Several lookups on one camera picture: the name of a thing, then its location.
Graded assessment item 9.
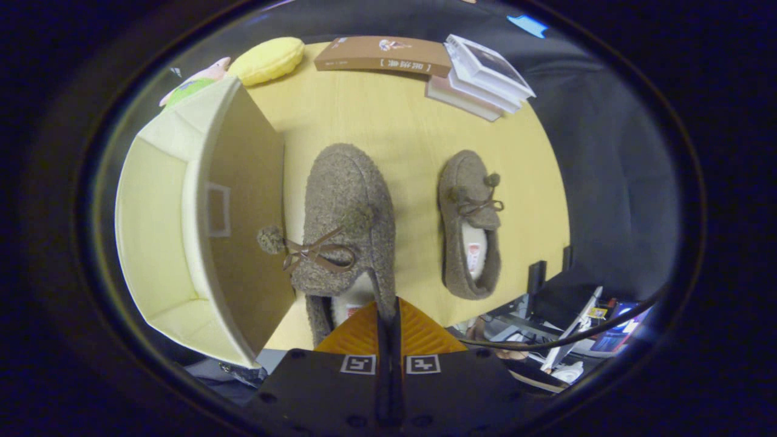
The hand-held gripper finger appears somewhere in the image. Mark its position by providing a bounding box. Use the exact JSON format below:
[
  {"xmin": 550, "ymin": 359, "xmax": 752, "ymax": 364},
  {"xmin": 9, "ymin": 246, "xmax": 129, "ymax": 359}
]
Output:
[
  {"xmin": 246, "ymin": 299, "xmax": 392, "ymax": 429},
  {"xmin": 388, "ymin": 296, "xmax": 535, "ymax": 429}
]

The brown fuzzy slipper shoe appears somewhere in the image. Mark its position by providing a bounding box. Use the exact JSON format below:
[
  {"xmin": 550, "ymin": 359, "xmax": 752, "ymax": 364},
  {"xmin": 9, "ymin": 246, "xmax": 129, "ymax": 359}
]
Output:
[
  {"xmin": 438, "ymin": 150, "xmax": 504, "ymax": 300},
  {"xmin": 257, "ymin": 143, "xmax": 397, "ymax": 348}
]

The beige fabric storage box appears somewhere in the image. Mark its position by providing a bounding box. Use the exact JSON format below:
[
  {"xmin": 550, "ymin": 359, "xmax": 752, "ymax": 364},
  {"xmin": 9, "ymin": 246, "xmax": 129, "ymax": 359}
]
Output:
[{"xmin": 115, "ymin": 76, "xmax": 298, "ymax": 369}]

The white round device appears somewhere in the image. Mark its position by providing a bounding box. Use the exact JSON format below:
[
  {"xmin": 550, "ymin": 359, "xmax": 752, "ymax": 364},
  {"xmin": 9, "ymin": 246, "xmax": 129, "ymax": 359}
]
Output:
[{"xmin": 549, "ymin": 361, "xmax": 585, "ymax": 383}]

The white metal stand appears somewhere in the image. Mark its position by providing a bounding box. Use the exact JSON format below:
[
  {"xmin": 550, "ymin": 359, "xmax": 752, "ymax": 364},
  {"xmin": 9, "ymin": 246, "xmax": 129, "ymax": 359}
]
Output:
[{"xmin": 540, "ymin": 286, "xmax": 604, "ymax": 372}]

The lit display screen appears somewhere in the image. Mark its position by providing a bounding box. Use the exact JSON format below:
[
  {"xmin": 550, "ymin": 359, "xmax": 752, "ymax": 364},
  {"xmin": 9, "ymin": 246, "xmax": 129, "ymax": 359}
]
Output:
[{"xmin": 592, "ymin": 302, "xmax": 653, "ymax": 354}]

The pale pink book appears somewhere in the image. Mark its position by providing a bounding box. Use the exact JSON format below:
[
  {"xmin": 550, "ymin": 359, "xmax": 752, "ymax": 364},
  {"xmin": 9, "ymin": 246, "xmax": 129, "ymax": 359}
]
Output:
[{"xmin": 425, "ymin": 76, "xmax": 504, "ymax": 122}]

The black backdrop cloth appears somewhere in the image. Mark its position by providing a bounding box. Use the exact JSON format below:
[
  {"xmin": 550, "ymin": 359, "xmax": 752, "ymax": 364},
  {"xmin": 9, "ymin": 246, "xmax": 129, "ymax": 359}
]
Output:
[{"xmin": 170, "ymin": 0, "xmax": 680, "ymax": 310}]

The brown book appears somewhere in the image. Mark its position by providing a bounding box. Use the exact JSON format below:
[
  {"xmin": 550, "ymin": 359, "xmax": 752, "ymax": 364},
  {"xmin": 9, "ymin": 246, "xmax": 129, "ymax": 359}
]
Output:
[{"xmin": 314, "ymin": 36, "xmax": 453, "ymax": 78}]

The yellow macaron plush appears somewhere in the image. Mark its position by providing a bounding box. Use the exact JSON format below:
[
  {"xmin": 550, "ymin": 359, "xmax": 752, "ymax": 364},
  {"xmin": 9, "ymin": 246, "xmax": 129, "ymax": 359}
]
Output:
[{"xmin": 228, "ymin": 37, "xmax": 305, "ymax": 86}]

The pink and green plush toy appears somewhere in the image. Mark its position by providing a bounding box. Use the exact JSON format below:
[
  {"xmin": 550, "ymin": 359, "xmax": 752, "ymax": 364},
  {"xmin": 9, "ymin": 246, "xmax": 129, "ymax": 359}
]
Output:
[{"xmin": 159, "ymin": 57, "xmax": 231, "ymax": 109}]

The black cable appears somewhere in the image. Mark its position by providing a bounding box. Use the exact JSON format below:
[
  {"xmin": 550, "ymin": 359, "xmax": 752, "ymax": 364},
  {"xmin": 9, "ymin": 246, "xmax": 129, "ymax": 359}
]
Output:
[{"xmin": 455, "ymin": 285, "xmax": 671, "ymax": 351}]

